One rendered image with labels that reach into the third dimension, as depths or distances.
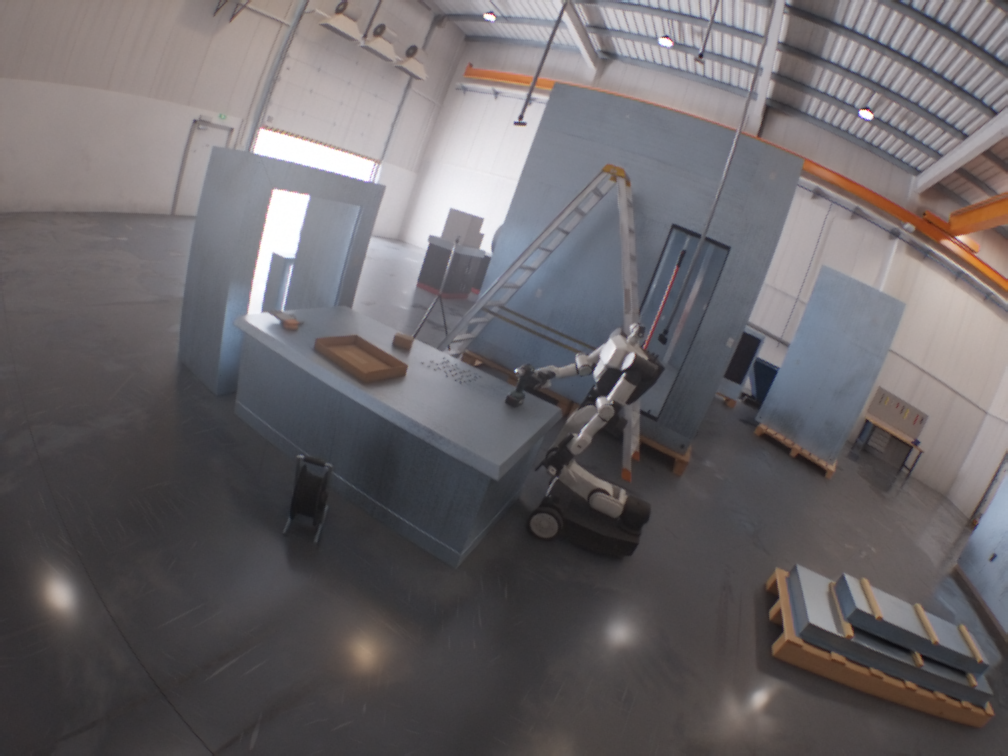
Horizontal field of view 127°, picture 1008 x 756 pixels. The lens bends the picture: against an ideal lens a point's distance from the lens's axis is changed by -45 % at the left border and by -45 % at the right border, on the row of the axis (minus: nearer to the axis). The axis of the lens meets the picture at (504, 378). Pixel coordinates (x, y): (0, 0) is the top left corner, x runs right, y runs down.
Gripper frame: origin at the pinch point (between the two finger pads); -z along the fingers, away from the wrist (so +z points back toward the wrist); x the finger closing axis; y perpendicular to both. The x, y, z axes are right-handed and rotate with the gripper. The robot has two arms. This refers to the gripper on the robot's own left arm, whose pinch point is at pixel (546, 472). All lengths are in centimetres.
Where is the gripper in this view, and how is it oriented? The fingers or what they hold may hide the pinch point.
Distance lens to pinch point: 249.9
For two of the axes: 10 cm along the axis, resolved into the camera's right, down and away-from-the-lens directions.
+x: -7.7, -6.0, -2.0
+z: 6.3, -7.1, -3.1
